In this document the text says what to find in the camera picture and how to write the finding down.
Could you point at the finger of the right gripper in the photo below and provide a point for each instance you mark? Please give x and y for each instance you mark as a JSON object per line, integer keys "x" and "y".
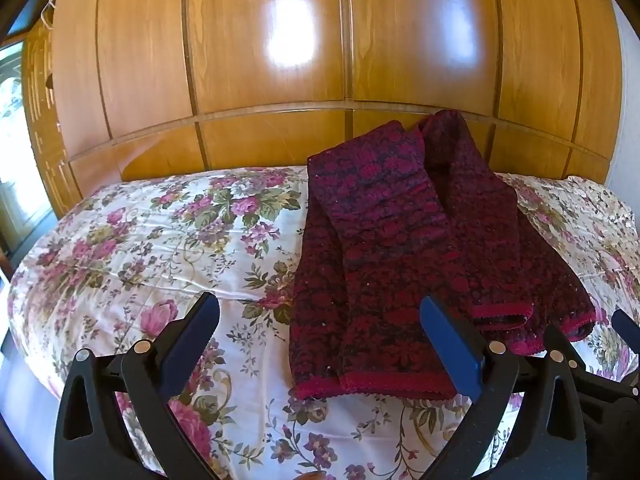
{"x": 627, "y": 329}

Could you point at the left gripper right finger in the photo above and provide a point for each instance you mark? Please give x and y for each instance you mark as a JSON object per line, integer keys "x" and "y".
{"x": 548, "y": 440}

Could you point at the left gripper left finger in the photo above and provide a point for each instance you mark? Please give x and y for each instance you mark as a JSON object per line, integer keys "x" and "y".
{"x": 91, "y": 440}

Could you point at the floral bedspread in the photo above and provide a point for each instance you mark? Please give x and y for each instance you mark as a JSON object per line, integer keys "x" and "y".
{"x": 135, "y": 256}

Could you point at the wooden wardrobe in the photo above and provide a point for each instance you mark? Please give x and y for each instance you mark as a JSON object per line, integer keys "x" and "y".
{"x": 121, "y": 90}

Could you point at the window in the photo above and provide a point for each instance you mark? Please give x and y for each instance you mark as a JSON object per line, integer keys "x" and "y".
{"x": 24, "y": 200}

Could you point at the dark red knitted sweater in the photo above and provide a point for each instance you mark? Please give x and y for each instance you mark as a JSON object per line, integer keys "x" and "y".
{"x": 397, "y": 215}

